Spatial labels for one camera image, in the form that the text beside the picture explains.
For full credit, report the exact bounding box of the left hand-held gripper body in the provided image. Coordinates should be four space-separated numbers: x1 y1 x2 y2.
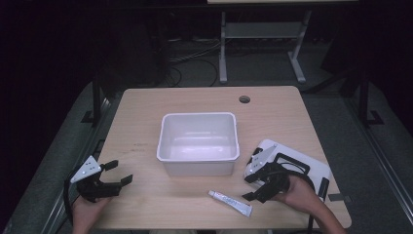
69 155 122 203

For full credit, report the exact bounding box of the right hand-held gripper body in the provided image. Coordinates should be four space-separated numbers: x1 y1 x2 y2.
247 144 290 204

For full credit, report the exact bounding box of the white tube with red label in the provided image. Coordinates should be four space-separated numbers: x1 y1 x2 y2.
207 189 253 218

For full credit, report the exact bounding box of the white lid with black handle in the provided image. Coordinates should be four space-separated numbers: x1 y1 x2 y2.
244 138 332 201

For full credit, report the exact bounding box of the white plastic storage box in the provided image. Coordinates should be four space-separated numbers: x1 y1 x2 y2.
156 111 241 177

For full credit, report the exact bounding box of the person's left hand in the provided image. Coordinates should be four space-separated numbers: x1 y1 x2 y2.
71 195 111 230

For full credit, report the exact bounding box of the person's right hand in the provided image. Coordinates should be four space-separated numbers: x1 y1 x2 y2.
276 175 321 215

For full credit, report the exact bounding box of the grey tape strip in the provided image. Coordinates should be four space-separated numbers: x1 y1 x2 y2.
327 193 353 203

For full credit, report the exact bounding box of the black metal stand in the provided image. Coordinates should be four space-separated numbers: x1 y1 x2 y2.
81 71 104 127
357 68 385 129

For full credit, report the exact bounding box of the white metal-framed table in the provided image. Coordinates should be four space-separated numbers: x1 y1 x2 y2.
206 0 358 85

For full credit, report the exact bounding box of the left hand-held gripper black cable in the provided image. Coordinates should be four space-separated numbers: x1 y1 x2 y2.
62 177 76 226

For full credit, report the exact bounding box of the hand-held gripper black cable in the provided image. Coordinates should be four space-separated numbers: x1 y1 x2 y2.
62 177 76 226
287 171 325 234

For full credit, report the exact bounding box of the metal floor rail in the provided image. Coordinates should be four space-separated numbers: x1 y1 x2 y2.
40 97 113 234
344 97 413 226

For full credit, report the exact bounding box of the right hand-held gripper black cable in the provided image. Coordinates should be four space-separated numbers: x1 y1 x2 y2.
287 171 325 234

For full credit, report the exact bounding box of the bundle of floor cables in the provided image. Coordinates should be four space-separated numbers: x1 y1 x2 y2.
166 38 222 88

